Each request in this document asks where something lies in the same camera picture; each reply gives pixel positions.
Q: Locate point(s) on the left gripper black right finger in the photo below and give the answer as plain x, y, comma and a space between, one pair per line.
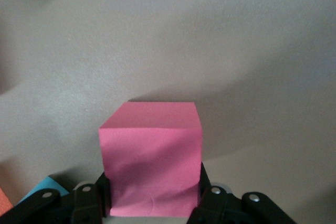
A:
220, 207

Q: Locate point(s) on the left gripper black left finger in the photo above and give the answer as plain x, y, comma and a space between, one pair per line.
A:
84, 205

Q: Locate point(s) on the red foam cube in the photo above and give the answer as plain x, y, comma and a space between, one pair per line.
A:
152, 155

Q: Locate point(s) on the blue foam cube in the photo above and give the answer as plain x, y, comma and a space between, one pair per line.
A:
46, 186

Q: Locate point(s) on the orange foam cube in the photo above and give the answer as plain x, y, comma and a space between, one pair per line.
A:
4, 199

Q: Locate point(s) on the paper table cover sheet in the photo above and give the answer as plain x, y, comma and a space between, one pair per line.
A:
183, 37

